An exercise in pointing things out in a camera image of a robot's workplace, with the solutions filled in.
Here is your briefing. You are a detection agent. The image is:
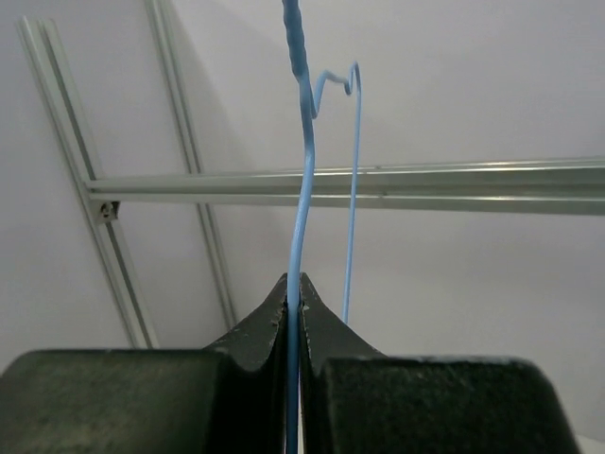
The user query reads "light blue wire hanger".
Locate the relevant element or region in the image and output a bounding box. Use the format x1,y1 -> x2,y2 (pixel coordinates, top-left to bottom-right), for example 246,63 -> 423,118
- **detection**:
283,1 -> 363,453

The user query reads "aluminium hanging rail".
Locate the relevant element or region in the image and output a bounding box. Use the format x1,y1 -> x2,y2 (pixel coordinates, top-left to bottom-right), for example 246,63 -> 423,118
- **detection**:
96,158 -> 604,216

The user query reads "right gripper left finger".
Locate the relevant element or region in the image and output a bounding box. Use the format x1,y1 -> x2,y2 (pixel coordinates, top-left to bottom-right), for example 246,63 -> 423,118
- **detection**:
1,279 -> 287,453

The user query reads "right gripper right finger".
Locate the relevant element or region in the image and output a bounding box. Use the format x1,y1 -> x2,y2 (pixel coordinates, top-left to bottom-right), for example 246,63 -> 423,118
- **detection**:
299,276 -> 579,453

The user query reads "left aluminium frame post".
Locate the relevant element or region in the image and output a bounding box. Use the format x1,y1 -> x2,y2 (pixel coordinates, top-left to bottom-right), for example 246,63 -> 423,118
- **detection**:
16,0 -> 237,350

